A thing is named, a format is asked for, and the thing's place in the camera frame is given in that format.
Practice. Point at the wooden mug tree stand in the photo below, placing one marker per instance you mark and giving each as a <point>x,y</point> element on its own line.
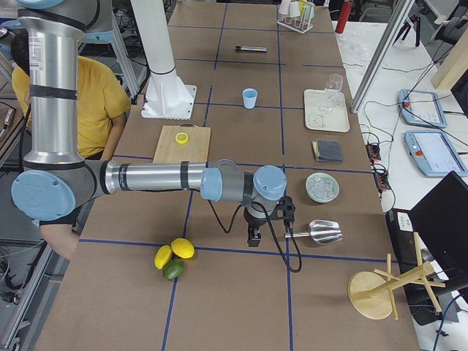
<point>372,293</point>

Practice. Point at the person in yellow shirt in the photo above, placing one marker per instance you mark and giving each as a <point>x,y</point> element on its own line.
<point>102,116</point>

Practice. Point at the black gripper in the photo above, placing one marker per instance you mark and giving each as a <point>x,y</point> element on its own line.
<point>252,222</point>

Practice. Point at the cream bear tray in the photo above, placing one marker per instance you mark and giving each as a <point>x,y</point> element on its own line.
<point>325,111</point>

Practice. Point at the white wire cup rack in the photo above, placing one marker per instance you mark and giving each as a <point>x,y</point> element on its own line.
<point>296,15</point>

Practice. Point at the blue teach pendant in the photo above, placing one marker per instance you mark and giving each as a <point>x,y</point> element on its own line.
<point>433,154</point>
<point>421,108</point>

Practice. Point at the aluminium frame post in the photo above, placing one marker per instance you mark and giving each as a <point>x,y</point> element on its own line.
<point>396,21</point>

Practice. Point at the steel ice scoop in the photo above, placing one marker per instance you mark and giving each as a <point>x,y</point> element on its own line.
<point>320,232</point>

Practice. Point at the steel muddler black cap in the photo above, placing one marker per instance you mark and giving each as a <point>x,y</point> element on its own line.
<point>250,49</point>

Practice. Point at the yellow lemon slice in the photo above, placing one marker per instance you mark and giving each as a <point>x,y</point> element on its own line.
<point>181,138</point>

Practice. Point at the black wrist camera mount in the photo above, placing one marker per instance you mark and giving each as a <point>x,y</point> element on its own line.
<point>285,211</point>

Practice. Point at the light blue cup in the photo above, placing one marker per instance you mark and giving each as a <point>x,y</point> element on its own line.
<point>249,98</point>

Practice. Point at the blue teach pendant near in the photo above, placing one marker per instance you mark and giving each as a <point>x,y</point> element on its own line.
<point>433,154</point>

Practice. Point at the red bottle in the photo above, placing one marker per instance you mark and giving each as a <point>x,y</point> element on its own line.
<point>343,16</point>

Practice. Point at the green bowl of ice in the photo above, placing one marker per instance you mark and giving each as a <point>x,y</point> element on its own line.
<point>322,187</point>

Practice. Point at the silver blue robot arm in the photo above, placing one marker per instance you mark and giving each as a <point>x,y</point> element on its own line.
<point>57,180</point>

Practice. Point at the grey folded cloth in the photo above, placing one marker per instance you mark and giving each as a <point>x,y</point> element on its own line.
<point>327,151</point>

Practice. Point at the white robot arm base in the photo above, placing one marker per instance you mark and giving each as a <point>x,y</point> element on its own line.
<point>166,95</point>

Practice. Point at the wooden cutting board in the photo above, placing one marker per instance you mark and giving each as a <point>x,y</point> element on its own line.
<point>196,150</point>

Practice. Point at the green lime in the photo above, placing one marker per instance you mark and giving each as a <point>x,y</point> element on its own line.
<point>173,269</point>

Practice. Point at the clear glass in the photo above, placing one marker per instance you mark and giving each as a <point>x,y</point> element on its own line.
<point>333,85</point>

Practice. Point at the black computer monitor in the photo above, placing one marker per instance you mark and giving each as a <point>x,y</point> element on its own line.
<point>440,219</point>

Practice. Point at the blue teach pendant far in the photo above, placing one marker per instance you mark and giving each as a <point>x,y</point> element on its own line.
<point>421,108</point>

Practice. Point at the yellow lemon upper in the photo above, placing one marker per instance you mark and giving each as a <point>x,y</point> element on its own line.
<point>183,248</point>

